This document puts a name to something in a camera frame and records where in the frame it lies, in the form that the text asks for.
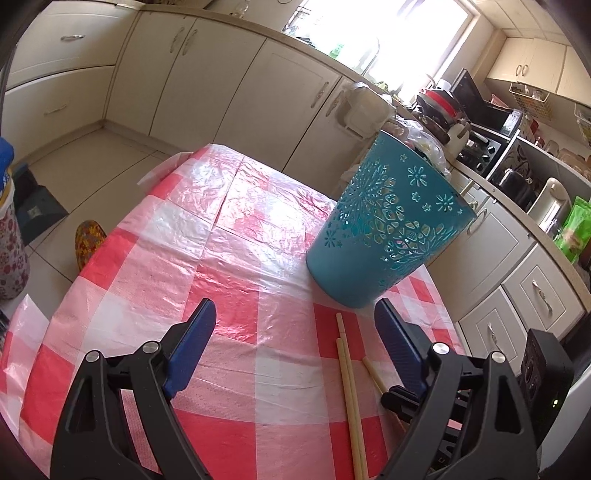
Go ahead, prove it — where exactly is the wooden chopstick short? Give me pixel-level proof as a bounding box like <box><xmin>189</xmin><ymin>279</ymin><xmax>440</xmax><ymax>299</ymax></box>
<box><xmin>362</xmin><ymin>357</ymin><xmax>408</xmax><ymax>433</ymax></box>

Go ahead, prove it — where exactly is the red white checkered tablecloth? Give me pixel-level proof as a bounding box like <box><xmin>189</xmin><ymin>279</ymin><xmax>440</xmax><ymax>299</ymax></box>
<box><xmin>0</xmin><ymin>143</ymin><xmax>468</xmax><ymax>480</ymax></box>

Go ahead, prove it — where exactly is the yellow patterned slipper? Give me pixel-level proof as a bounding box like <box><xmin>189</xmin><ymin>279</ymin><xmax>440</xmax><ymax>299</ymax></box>
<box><xmin>74</xmin><ymin>220</ymin><xmax>107</xmax><ymax>271</ymax></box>

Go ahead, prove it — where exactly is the green snack bag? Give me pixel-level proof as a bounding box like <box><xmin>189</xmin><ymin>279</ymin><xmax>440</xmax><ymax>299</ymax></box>
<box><xmin>554</xmin><ymin>196</ymin><xmax>591</xmax><ymax>264</ymax></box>

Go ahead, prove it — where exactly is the teal perforated bucket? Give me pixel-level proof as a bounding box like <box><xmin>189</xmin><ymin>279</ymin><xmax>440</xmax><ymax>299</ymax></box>
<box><xmin>305</xmin><ymin>132</ymin><xmax>476</xmax><ymax>308</ymax></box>

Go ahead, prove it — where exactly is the silver toaster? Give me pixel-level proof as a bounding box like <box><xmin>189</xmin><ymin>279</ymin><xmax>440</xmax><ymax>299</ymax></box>
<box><xmin>528</xmin><ymin>177</ymin><xmax>572</xmax><ymax>234</ymax></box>

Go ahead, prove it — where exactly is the black stovetop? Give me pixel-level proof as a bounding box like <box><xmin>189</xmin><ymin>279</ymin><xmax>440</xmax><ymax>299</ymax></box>
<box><xmin>457</xmin><ymin>124</ymin><xmax>509</xmax><ymax>178</ymax></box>

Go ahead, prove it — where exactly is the white utility cart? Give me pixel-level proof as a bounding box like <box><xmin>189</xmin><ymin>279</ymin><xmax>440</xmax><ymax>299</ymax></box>
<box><xmin>335</xmin><ymin>82</ymin><xmax>396</xmax><ymax>139</ymax></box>

